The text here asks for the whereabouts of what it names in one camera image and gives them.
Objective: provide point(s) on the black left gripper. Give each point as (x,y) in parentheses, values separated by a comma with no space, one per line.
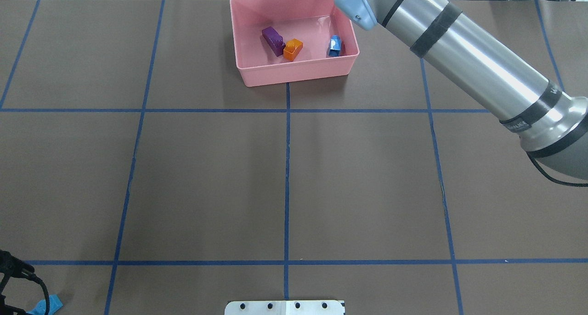
(12,270)

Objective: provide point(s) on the purple block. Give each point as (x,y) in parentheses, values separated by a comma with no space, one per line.
(274,40)

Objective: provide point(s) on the orange block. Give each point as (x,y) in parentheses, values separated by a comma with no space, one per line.
(292,49)

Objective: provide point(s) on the small blue block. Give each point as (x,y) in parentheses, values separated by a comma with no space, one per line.
(335,46)

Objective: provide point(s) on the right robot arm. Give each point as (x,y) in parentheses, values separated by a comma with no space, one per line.
(551,126)

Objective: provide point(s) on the pink plastic box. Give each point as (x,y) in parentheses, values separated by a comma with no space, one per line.
(311,21)

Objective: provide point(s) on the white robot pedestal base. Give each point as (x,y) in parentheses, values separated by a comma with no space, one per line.
(286,307)

